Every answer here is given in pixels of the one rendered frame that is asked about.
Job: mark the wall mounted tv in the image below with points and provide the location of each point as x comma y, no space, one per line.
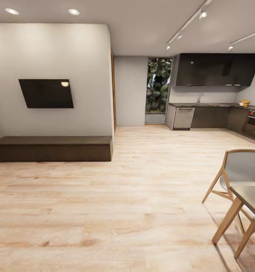
47,93

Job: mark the downlight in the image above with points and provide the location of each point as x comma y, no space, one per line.
74,11
12,11

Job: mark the straight chair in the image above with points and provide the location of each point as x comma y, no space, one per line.
238,169

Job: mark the popcorn bag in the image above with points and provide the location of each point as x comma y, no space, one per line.
244,103

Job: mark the cabinet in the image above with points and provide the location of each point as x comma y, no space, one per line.
195,69
235,70
55,148

